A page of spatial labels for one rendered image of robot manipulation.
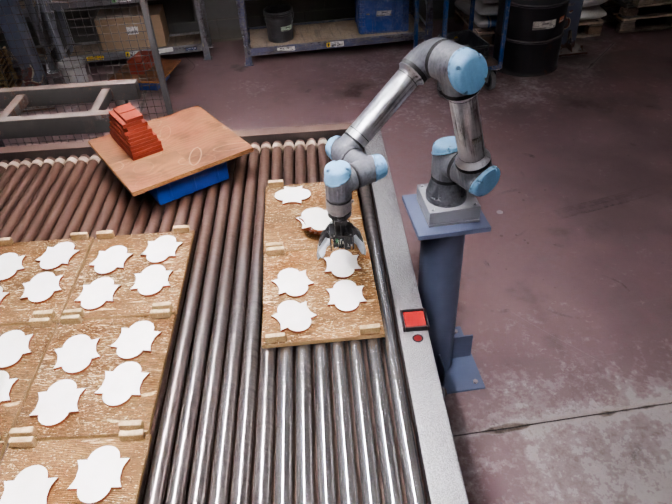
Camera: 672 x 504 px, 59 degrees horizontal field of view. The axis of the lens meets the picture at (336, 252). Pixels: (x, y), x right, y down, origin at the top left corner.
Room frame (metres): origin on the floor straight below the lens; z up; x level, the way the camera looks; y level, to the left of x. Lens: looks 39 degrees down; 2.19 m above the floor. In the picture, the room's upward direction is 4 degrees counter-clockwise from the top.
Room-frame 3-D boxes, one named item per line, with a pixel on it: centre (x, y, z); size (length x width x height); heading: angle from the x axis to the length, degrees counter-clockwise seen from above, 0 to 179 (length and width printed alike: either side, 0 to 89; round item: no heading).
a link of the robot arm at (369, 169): (1.50, -0.10, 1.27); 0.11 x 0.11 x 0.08; 30
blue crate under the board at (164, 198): (2.11, 0.61, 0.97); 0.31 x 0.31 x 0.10; 34
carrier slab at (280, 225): (1.77, 0.08, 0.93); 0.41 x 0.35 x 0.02; 2
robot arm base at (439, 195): (1.82, -0.42, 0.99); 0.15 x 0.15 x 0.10
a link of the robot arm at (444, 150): (1.82, -0.42, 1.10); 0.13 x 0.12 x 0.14; 30
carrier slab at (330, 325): (1.36, 0.06, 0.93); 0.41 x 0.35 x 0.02; 2
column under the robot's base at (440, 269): (1.82, -0.42, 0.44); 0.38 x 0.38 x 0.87; 6
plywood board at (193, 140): (2.17, 0.65, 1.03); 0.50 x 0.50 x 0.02; 34
